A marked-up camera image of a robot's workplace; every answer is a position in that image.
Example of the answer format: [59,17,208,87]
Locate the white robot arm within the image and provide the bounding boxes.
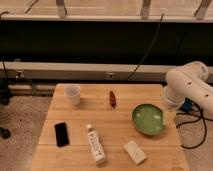
[161,61,213,114]

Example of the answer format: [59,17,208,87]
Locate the blue power adapter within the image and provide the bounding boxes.
[180,99,192,112]

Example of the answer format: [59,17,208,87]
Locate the green bowl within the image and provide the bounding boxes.
[132,104,165,136]

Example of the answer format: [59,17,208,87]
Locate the white rectangular box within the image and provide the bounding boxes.
[124,140,146,165]

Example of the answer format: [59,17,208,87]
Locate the red chili pepper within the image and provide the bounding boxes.
[109,91,116,107]

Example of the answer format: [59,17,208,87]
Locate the white plastic bottle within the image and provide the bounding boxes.
[86,124,106,165]

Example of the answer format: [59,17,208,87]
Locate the black phone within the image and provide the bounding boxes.
[55,122,69,147]

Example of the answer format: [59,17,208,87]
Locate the black floor cable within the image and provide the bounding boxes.
[175,103,213,150]

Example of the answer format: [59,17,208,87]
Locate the black hanging cable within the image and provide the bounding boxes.
[123,12,165,83]

